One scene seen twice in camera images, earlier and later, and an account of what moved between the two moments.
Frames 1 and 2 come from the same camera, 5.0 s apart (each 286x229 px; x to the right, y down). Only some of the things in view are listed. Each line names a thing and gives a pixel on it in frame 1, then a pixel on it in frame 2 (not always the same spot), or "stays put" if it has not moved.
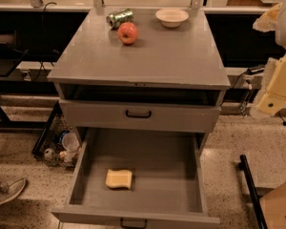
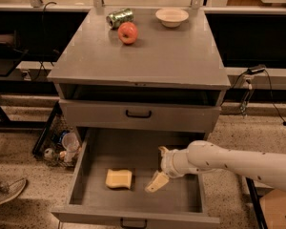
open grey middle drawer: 167,184 stays put
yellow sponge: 118,178 stays put
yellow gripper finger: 268,21 → 163,150
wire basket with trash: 59,143 stays put
